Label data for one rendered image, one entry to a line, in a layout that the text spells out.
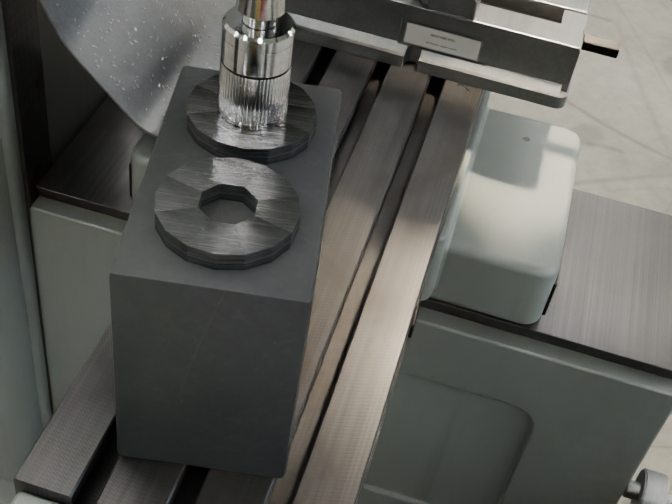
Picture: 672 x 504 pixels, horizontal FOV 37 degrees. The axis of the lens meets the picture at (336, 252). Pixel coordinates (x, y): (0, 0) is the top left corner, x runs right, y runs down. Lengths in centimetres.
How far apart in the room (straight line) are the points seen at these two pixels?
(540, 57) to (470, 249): 22
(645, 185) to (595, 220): 135
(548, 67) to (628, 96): 186
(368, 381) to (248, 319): 21
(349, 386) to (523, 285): 36
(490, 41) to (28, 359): 75
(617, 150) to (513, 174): 156
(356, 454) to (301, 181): 21
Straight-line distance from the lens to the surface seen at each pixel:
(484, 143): 123
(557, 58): 110
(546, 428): 125
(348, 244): 89
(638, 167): 271
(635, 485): 133
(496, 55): 111
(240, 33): 64
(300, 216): 61
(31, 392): 148
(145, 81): 112
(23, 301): 135
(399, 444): 134
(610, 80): 301
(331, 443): 75
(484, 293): 111
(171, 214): 61
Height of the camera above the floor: 154
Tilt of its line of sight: 44 degrees down
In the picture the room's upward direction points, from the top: 10 degrees clockwise
